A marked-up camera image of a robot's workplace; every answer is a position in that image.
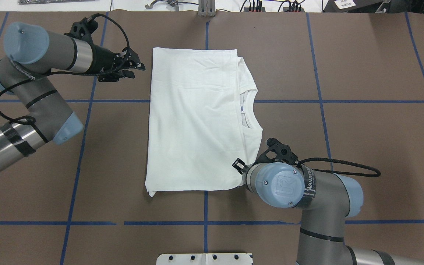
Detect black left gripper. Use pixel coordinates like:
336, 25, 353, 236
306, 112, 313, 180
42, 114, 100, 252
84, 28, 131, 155
65, 17, 146, 82

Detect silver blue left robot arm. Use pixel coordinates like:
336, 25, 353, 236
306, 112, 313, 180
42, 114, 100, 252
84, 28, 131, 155
0, 13, 146, 172

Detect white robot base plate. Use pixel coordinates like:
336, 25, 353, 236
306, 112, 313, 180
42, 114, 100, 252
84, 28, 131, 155
156, 253, 254, 265

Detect white long-sleeve printed shirt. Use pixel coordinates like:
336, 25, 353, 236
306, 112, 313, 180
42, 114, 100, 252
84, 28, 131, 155
145, 47, 262, 197

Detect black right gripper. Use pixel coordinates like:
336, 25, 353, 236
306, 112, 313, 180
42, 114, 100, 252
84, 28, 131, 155
232, 138, 299, 174

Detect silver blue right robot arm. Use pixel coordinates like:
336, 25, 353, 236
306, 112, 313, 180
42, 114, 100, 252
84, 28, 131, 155
233, 138, 424, 265

